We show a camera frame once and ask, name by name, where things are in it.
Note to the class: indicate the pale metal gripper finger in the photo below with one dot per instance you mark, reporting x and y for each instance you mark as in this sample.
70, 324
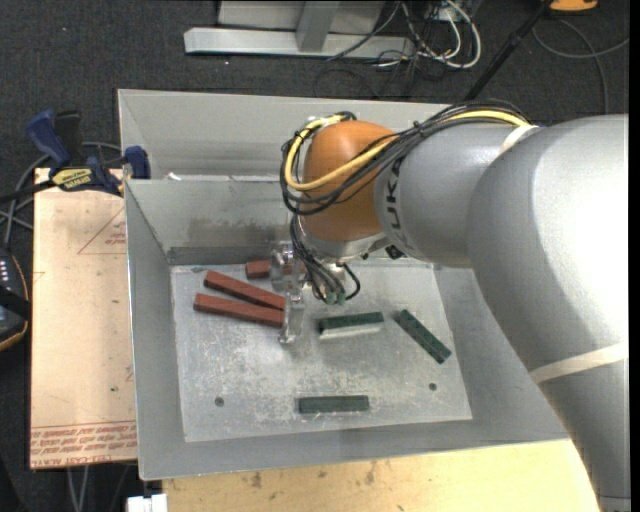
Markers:
281, 270
293, 320

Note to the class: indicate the red-brown flat block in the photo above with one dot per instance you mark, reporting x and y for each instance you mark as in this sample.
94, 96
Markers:
257, 269
235, 310
240, 288

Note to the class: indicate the dark green flat block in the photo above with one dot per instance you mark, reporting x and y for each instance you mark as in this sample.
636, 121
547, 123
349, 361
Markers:
424, 336
333, 404
350, 322

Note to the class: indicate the grey metal bin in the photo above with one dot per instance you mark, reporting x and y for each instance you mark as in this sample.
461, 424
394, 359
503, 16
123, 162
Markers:
240, 370

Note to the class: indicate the brown cardboard board, red print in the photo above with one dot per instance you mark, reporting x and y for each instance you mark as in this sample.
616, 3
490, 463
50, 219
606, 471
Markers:
80, 320

